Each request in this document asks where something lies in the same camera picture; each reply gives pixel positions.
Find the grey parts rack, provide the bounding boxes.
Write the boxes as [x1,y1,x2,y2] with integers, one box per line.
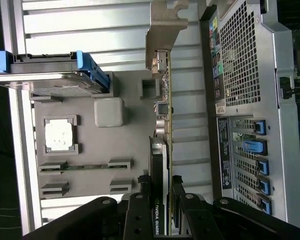
[29,70,166,201]

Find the blue expansion slot latch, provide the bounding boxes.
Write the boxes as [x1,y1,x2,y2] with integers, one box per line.
[256,176,271,196]
[242,139,268,156]
[252,119,268,136]
[254,157,270,176]
[257,193,273,216]

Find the green RAM stick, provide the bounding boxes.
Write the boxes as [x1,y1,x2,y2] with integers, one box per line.
[42,163,130,173]

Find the silver CPU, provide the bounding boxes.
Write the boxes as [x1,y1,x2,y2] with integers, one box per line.
[44,121,75,153]

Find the open black PC case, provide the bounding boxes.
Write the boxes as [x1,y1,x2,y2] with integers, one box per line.
[199,0,300,226]

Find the blue disk carrier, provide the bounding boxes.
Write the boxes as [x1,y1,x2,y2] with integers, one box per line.
[0,49,111,94]

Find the silver hard disk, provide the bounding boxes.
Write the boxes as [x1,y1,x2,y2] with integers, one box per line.
[0,51,108,98]

